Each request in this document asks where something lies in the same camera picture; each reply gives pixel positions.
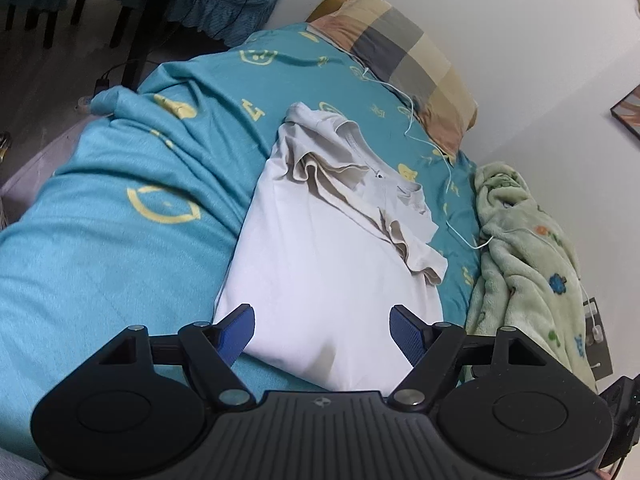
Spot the wooden table with black leg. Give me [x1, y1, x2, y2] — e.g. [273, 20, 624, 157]
[121, 0, 192, 92]

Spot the plaid pillow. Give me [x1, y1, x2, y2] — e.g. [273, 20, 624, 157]
[306, 0, 478, 158]

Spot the green fleece blanket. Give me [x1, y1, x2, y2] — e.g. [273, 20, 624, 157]
[462, 160, 598, 396]

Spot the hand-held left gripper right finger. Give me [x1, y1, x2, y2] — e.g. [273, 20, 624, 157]
[387, 304, 561, 410]

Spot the white t-shirt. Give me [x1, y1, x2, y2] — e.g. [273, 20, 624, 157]
[214, 101, 448, 393]

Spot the grey wall socket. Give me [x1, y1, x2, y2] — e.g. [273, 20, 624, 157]
[581, 297, 615, 380]

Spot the teal printed bed sheet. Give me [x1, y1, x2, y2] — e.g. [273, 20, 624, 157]
[0, 22, 483, 466]

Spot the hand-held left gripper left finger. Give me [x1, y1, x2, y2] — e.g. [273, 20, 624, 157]
[75, 304, 257, 410]

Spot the framed leaf wall picture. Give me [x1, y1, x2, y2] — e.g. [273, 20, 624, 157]
[610, 86, 640, 140]

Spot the white charging cable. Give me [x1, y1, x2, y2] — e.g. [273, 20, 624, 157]
[357, 57, 603, 346]

